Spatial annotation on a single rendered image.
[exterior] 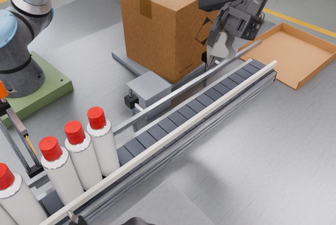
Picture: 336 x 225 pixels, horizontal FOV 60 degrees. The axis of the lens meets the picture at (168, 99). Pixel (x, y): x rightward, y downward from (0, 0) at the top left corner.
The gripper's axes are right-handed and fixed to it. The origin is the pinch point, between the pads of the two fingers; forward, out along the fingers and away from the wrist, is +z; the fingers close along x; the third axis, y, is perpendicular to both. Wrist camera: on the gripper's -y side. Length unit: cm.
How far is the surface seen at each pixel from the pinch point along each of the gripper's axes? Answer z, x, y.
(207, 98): 13.5, 12.1, -1.9
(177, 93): 12.1, -1.9, -3.4
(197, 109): 16.3, 7.2, -0.5
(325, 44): -14, 65, 7
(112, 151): 23.4, -23.5, 1.6
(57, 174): 25.2, -36.5, 2.4
